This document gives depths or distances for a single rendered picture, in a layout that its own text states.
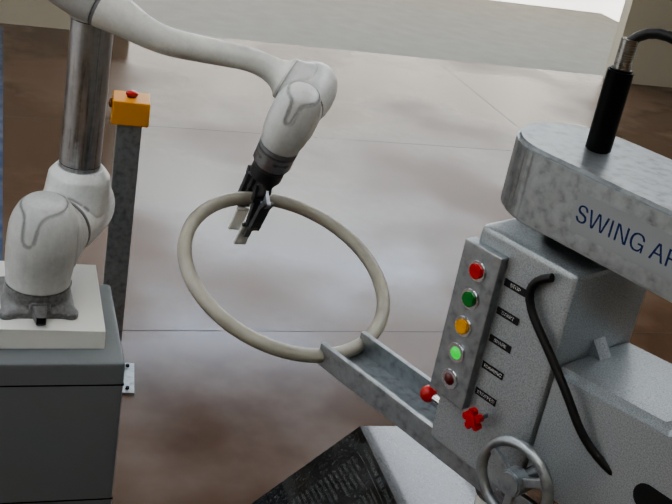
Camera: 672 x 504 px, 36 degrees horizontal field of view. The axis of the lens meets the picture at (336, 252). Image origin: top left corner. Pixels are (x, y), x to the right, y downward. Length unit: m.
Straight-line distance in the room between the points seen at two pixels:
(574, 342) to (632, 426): 0.16
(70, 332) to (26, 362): 0.12
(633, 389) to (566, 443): 0.14
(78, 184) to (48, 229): 0.19
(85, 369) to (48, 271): 0.24
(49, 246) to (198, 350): 1.74
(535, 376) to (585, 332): 0.10
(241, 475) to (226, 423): 0.29
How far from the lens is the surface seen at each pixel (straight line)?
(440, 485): 2.26
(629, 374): 1.67
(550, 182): 1.56
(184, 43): 2.28
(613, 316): 1.70
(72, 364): 2.47
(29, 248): 2.46
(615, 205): 1.50
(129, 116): 3.38
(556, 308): 1.59
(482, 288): 1.66
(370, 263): 2.35
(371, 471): 2.27
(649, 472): 1.59
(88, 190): 2.59
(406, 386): 2.09
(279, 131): 2.20
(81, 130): 2.55
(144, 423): 3.67
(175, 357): 4.05
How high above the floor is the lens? 2.12
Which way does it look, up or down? 25 degrees down
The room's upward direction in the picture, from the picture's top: 11 degrees clockwise
